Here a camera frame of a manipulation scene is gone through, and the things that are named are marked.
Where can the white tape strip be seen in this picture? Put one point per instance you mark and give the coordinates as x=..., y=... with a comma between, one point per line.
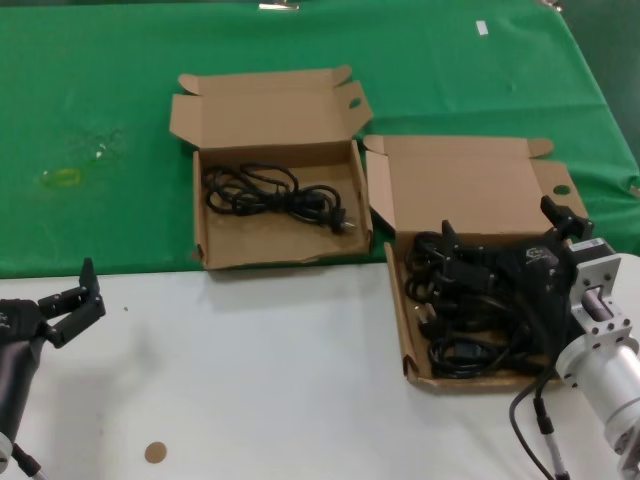
x=481, y=28

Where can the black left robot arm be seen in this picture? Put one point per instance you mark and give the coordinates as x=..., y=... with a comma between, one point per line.
x=12, y=385

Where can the open cardboard box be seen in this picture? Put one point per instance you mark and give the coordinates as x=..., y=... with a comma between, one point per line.
x=450, y=190
x=260, y=115

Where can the green table cloth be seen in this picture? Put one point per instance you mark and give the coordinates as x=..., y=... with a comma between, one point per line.
x=100, y=100

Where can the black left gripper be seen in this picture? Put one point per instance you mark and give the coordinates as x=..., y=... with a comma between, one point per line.
x=17, y=322

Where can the silver black connector plug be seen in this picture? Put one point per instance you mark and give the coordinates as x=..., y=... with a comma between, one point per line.
x=550, y=445

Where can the yellow tape square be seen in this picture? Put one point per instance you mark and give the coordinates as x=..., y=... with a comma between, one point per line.
x=56, y=178

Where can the brown round sticker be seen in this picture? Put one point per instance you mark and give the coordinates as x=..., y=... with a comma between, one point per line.
x=155, y=452

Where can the metal table clamp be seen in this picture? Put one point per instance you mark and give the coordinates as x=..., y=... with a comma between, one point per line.
x=277, y=6

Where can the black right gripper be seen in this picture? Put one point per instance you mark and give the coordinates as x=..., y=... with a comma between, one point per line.
x=537, y=265

